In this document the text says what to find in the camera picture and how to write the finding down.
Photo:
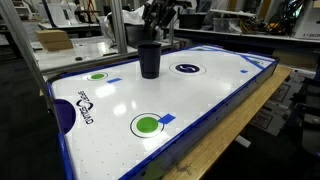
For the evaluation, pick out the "white blue air hockey table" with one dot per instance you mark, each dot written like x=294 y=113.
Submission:
x=186 y=96

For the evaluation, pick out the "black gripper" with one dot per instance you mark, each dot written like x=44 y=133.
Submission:
x=160 y=13

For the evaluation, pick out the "dark plastic cup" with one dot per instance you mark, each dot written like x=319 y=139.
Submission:
x=149 y=61

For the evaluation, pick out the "clear plastic container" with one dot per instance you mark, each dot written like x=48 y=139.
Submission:
x=226 y=24

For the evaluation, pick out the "printed cardboard sheet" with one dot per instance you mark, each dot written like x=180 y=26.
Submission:
x=280 y=100

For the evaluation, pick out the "black box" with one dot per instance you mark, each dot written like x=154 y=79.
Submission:
x=192 y=21

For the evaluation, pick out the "white workbench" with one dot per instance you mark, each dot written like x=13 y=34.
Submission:
x=90 y=50

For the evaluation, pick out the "white lab equipment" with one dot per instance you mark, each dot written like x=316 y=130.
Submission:
x=61 y=13

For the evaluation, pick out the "white machine housing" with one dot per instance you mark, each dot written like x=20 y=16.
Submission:
x=308 y=23

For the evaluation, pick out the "white plastic cloth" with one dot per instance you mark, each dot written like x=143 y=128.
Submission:
x=131 y=16

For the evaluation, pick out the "small black object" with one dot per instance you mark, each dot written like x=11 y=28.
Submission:
x=78 y=58

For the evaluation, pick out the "small blue tape piece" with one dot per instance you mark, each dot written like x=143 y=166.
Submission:
x=114 y=80
x=244 y=71
x=166 y=118

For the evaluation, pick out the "thick aluminium frame post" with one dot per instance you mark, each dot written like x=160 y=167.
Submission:
x=119 y=26

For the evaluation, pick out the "brown cardboard box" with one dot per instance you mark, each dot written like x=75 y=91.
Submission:
x=54 y=40

